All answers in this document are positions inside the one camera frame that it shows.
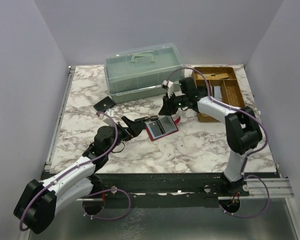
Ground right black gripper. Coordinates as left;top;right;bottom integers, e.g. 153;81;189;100
159;92;189;117

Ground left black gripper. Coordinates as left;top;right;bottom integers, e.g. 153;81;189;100
106;116;146;155

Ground grey credit card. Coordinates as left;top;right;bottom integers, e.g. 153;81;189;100
158;116;178;134

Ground red card holder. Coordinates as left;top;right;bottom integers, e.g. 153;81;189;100
145;116;181;142

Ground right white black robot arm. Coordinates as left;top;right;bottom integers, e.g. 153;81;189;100
159;77;263;196

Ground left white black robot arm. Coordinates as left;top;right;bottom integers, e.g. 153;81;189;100
13;116;146;234

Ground white cards in tray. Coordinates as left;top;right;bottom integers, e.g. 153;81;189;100
212;86;222;100

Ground black T-shaped part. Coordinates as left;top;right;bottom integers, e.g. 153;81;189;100
134;115;159;123

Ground green plastic storage box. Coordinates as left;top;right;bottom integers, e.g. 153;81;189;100
104;43;184;104

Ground brown cardboard piece in tray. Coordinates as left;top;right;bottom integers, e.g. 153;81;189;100
193;73;230;80

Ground brown woven organizer tray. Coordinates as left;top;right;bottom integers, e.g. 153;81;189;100
191;66;246;108

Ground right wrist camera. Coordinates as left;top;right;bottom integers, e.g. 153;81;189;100
161;80;174;98

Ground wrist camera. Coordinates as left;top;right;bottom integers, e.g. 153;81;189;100
102;108;115;126
161;80;174;98

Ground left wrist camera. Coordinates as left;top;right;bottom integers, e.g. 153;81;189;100
102;108;115;126

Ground black mounting base rail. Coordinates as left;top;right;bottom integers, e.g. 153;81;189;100
41;169;251;210

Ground aluminium frame rail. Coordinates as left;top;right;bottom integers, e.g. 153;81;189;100
28;65;106;202

